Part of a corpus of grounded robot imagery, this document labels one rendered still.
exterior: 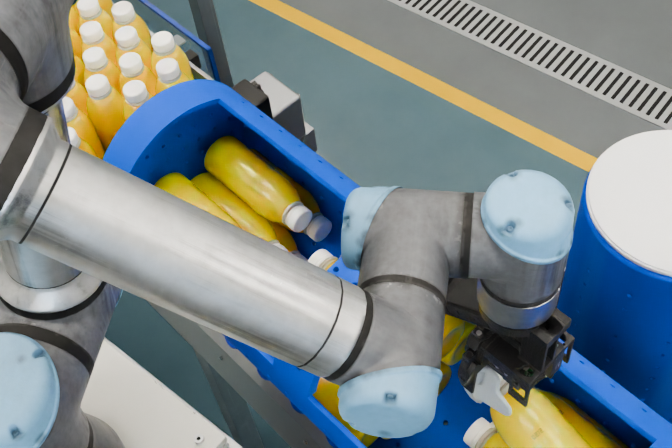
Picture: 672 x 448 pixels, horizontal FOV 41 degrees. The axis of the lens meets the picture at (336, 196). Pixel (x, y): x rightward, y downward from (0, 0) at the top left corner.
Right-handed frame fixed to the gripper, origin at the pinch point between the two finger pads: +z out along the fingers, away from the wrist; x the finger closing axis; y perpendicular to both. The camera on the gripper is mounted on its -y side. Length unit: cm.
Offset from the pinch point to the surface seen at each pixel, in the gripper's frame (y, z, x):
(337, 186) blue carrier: -32.8, 0.3, 7.6
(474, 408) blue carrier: -5.3, 24.6, 5.1
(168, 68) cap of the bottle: -80, 12, 11
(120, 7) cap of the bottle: -99, 12, 15
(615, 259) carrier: -4.7, 19.9, 35.5
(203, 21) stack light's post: -105, 31, 34
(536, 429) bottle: 7.7, -0.1, -1.2
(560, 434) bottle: 9.7, 0.8, 0.5
